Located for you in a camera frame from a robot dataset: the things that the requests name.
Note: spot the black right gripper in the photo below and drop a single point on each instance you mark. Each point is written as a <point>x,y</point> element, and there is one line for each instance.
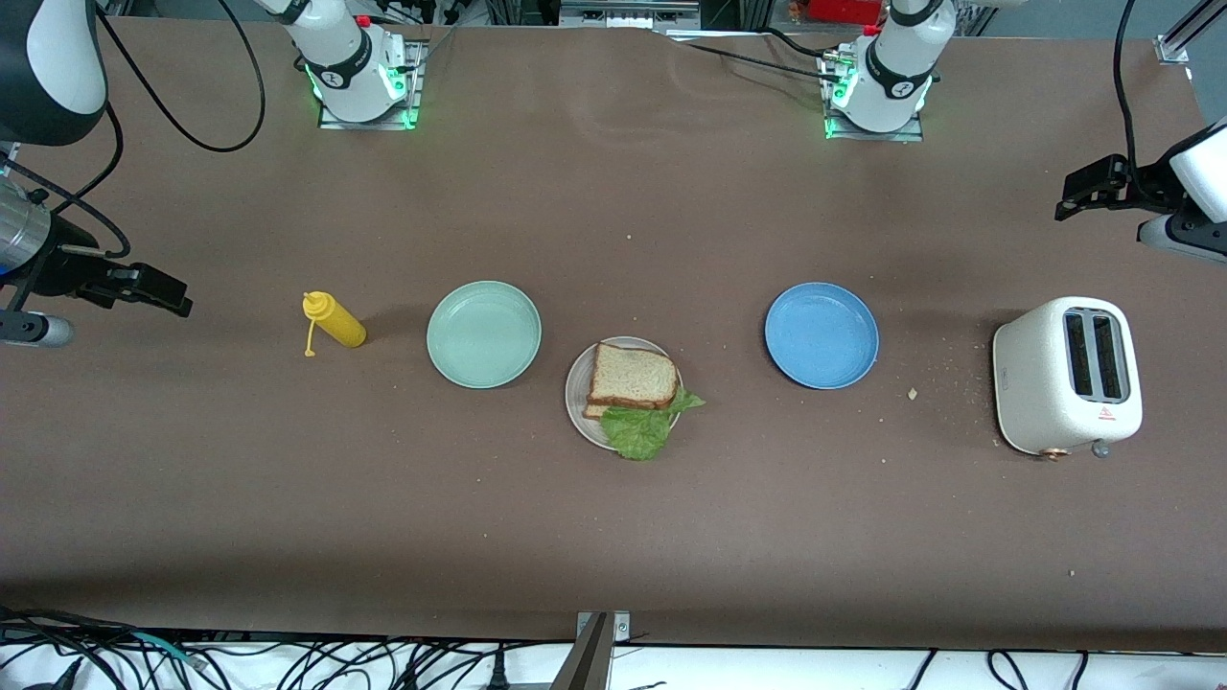
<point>67,265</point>

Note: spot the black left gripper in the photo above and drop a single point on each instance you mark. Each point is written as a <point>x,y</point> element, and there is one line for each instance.
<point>1143,189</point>

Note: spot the yellow mustard squeeze bottle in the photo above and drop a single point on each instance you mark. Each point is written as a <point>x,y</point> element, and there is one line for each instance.
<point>337,324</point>

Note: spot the light brown bread slice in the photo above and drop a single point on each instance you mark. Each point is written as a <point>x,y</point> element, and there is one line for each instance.
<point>594,411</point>

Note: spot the dark crust bread slice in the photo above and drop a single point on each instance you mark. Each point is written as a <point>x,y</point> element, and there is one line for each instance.
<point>633,377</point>

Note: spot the green lettuce leaf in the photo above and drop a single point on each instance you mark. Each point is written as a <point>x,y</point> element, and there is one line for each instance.
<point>637,431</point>

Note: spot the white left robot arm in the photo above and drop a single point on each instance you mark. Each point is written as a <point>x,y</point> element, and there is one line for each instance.
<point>896,77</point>

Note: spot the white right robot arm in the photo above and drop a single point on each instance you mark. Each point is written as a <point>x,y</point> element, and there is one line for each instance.
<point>72,57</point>

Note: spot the blue plate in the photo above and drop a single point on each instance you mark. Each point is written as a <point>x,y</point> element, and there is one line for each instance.
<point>821,335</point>

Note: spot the light green plate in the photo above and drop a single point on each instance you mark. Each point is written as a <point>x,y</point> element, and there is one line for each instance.
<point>484,334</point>

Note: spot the beige plate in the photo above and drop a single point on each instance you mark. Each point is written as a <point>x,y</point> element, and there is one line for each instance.
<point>578,393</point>

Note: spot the white toaster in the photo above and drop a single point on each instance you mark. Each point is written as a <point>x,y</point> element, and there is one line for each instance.
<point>1030,383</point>

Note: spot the red box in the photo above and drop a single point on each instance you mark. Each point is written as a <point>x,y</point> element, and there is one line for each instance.
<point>834,10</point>

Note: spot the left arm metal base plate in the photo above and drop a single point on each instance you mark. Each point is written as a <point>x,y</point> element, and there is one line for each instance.
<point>872,136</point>

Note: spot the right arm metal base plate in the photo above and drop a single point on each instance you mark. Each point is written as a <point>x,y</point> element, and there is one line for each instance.
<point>418,86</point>

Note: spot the silver frame with black box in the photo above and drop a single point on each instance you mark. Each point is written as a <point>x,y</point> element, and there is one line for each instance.
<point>628,11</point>

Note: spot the metal bracket with beam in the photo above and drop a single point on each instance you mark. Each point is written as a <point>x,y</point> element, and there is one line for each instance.
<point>590,661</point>

